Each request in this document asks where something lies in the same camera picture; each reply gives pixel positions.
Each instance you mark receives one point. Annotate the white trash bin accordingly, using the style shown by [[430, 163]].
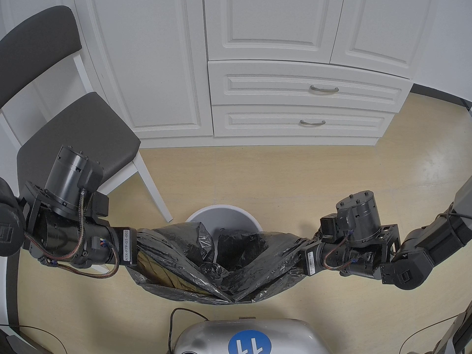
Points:
[[221, 216]]

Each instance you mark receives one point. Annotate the white chair grey seat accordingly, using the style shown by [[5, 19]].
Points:
[[81, 131]]

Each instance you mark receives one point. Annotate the black plastic bag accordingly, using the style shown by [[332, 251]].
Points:
[[236, 271]]

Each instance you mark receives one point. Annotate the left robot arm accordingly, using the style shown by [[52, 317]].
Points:
[[62, 183]]

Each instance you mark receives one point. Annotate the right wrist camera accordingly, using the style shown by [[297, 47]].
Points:
[[328, 229]]

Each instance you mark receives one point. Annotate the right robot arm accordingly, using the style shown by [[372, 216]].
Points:
[[424, 249]]

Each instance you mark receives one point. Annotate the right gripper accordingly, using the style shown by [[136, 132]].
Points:
[[313, 260]]

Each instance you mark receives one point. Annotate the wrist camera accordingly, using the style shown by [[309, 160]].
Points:
[[328, 229], [101, 205]]

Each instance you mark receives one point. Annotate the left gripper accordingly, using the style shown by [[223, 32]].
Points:
[[110, 242]]

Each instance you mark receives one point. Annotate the white wardrobe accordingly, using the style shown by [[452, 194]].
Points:
[[258, 31]]

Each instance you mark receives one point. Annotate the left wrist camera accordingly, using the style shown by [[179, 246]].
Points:
[[101, 205]]

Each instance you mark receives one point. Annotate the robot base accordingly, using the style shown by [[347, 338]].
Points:
[[250, 337]]

